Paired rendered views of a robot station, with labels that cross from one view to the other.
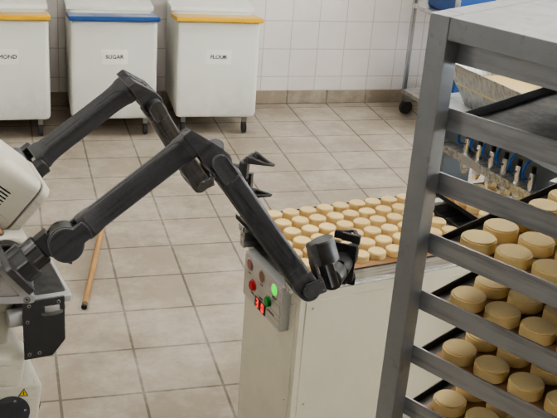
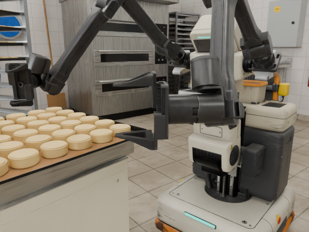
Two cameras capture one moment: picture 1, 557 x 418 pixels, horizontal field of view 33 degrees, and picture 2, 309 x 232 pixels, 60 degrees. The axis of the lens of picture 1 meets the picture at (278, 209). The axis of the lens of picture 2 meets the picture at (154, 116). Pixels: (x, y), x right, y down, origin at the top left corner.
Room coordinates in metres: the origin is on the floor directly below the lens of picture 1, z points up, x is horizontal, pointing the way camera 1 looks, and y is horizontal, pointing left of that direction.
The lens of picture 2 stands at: (3.14, -0.09, 1.10)
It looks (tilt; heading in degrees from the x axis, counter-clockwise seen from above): 14 degrees down; 158
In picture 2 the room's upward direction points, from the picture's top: straight up
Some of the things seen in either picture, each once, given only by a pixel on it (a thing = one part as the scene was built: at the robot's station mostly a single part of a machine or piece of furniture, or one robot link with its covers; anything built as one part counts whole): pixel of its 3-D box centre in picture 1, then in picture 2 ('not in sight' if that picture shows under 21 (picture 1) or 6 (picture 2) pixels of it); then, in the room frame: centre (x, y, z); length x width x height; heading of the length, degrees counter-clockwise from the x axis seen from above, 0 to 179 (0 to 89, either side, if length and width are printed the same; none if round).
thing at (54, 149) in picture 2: (307, 211); (54, 148); (2.61, -0.09, 0.91); 0.05 x 0.05 x 0.02
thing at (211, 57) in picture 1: (210, 65); not in sight; (6.07, 0.52, 0.39); 0.64 x 0.54 x 0.77; 15
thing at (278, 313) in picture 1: (266, 289); not in sight; (2.37, 0.02, 0.77); 0.24 x 0.04 x 0.14; 28
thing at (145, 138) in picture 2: (257, 188); (139, 127); (2.67, 0.07, 0.95); 0.09 x 0.07 x 0.07; 73
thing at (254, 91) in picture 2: not in sight; (243, 90); (1.89, 0.97, 0.87); 0.23 x 0.15 x 0.11; 28
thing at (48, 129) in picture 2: (309, 230); (49, 130); (2.48, -0.09, 0.91); 0.05 x 0.05 x 0.02
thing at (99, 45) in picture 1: (109, 65); not in sight; (5.88, 1.14, 0.39); 0.64 x 0.54 x 0.77; 16
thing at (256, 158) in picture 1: (259, 167); (138, 91); (2.67, 0.07, 1.02); 0.09 x 0.07 x 0.07; 73
